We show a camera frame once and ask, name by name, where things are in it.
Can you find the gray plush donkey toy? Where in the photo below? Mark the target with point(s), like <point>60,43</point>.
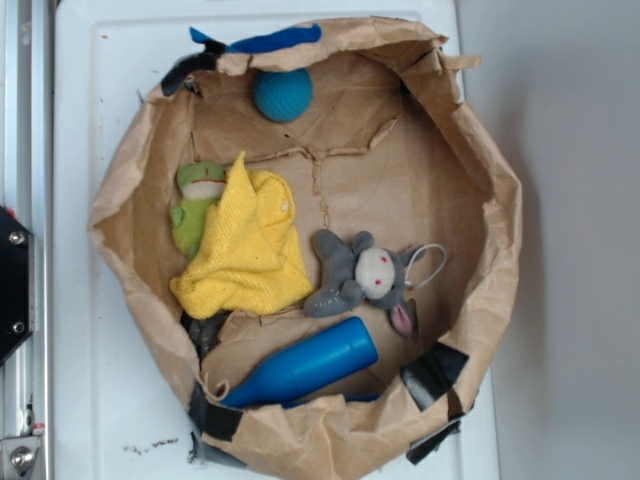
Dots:
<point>359,271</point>

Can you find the brown paper bag bin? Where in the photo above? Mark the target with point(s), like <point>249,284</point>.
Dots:
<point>387,145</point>

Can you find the yellow woven cloth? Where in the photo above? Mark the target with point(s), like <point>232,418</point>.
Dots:
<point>249,257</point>

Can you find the blue plastic bottle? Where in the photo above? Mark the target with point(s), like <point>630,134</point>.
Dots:
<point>307,366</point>

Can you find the green plush frog toy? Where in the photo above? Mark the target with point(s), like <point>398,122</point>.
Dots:
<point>201,185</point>

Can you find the blue knitted ball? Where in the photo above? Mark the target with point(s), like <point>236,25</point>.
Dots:
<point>283,96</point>

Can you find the blue felt piece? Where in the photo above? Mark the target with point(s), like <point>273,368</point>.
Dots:
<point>282,39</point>

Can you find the white plastic tray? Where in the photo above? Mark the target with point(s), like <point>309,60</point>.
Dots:
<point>113,414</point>

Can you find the black metal bracket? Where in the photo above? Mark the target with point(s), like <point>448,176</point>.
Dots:
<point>17,284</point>

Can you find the aluminium frame rail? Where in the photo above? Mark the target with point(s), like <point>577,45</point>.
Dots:
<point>27,37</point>

